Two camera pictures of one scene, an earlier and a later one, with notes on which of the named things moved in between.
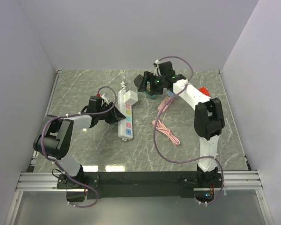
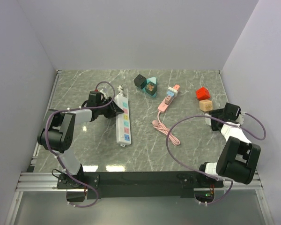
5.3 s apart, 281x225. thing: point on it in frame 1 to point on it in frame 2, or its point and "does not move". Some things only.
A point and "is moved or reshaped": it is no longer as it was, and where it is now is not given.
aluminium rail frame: [34, 180] does not move
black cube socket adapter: [138, 80] does not move
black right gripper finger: [147, 77] to [217, 113]
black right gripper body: [158, 77] to [221, 117]
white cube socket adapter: [130, 97] is moved or reshaped
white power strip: [125, 126] is moved or reshaped
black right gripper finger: [157, 86] to [216, 125]
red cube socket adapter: [204, 91] does not move
